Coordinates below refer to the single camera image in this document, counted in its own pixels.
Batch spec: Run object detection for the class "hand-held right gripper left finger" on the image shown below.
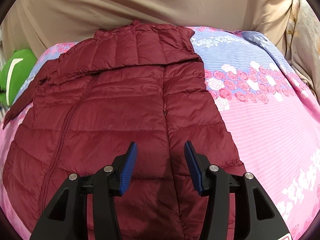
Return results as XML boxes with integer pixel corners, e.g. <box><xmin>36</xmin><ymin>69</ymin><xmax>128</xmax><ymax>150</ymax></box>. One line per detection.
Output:
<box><xmin>29</xmin><ymin>142</ymin><xmax>138</xmax><ymax>240</ymax></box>

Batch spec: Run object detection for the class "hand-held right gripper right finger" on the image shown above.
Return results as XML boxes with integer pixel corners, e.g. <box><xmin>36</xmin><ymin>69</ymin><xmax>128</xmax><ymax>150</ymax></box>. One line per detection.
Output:
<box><xmin>184</xmin><ymin>141</ymin><xmax>292</xmax><ymax>240</ymax></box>

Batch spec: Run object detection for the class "maroon puffer jacket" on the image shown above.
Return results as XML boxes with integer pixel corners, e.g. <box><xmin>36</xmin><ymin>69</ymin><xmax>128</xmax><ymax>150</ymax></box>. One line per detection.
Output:
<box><xmin>2</xmin><ymin>19</ymin><xmax>245</xmax><ymax>240</ymax></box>

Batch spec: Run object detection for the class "pink blue floral bed sheet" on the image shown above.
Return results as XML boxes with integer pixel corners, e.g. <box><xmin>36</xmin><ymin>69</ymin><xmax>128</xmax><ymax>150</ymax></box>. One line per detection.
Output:
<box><xmin>0</xmin><ymin>26</ymin><xmax>320</xmax><ymax>240</ymax></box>

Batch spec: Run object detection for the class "green plush pillow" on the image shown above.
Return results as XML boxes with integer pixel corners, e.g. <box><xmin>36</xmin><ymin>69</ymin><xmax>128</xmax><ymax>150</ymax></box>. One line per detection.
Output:
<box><xmin>0</xmin><ymin>49</ymin><xmax>38</xmax><ymax>107</ymax></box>

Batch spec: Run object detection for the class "beige cloth backdrop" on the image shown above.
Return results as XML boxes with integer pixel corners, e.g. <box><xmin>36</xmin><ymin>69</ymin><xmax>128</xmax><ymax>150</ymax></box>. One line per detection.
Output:
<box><xmin>0</xmin><ymin>0</ymin><xmax>300</xmax><ymax>55</ymax></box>

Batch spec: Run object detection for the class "cream floral cloth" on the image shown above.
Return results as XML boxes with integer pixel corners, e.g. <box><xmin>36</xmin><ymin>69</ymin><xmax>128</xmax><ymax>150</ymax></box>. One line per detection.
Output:
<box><xmin>285</xmin><ymin>0</ymin><xmax>320</xmax><ymax>98</ymax></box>

